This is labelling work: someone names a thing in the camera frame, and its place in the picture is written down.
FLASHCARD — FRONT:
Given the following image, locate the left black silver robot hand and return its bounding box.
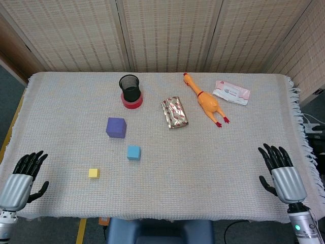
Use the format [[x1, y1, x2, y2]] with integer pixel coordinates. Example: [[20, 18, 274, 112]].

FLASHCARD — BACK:
[[0, 150, 49, 211]]

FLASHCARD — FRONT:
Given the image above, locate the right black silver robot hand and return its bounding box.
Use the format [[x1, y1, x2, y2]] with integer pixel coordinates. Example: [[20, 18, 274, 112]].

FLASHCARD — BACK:
[[258, 143, 308, 205]]

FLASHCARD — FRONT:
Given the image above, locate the medium blue foam cube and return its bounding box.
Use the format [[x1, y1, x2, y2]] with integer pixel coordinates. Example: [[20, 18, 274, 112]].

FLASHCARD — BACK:
[[126, 145, 142, 161]]

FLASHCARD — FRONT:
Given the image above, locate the black equipment base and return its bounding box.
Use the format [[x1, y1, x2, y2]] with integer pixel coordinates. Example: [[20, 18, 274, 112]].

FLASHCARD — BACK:
[[306, 126, 325, 176]]

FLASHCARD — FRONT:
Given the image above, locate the pink white wet wipes pack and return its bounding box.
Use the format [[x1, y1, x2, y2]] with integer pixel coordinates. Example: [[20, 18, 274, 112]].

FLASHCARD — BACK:
[[212, 80, 251, 107]]

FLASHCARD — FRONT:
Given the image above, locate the white woven tablecloth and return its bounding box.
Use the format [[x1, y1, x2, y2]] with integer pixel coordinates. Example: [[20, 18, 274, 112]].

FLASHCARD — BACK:
[[0, 71, 325, 224]]

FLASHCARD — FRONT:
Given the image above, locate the orange rubber chicken toy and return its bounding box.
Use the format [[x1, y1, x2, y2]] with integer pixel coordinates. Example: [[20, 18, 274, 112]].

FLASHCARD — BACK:
[[183, 73, 231, 129]]

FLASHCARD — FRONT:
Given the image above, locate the large purple foam cube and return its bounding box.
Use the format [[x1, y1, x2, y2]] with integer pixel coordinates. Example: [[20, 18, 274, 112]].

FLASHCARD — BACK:
[[106, 117, 127, 139]]

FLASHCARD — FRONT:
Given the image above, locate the silver foil snack packet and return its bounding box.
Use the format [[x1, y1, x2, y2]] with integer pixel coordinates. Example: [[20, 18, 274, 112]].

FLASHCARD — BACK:
[[160, 96, 189, 130]]

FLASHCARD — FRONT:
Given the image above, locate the blue padded seat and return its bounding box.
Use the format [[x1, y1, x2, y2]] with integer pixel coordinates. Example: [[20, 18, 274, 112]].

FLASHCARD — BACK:
[[105, 218, 215, 244]]

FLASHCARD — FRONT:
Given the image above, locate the red tape roll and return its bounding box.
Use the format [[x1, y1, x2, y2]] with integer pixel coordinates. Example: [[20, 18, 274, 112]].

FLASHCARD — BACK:
[[120, 91, 144, 110]]

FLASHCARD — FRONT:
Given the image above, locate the black mesh pen holder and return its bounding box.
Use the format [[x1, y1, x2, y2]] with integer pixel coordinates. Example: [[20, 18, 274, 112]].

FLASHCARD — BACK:
[[118, 74, 141, 103]]

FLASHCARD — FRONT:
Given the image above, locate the woven bamboo folding screen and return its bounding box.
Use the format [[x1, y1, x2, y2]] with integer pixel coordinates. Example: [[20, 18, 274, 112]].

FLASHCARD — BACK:
[[0, 0, 325, 101]]

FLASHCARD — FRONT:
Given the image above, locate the black floor cable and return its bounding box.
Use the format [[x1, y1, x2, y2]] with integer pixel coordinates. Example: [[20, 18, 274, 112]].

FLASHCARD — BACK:
[[223, 220, 251, 244]]

